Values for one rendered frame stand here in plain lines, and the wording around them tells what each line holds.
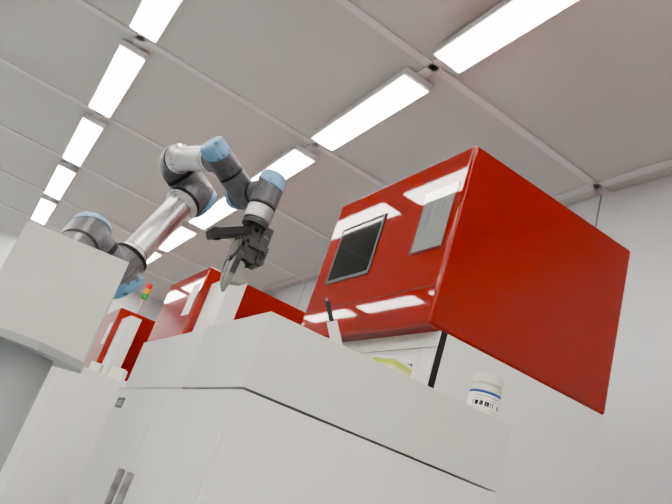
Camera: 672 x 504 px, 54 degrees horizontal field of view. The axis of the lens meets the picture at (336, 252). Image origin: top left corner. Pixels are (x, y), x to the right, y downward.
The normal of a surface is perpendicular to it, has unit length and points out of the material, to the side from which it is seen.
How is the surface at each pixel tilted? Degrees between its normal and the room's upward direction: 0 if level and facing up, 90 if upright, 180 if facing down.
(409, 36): 180
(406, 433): 90
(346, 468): 90
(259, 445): 90
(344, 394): 90
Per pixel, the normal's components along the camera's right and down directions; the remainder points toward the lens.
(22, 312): 0.36, -0.25
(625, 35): -0.30, 0.88
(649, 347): -0.81, -0.44
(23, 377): 0.69, -0.05
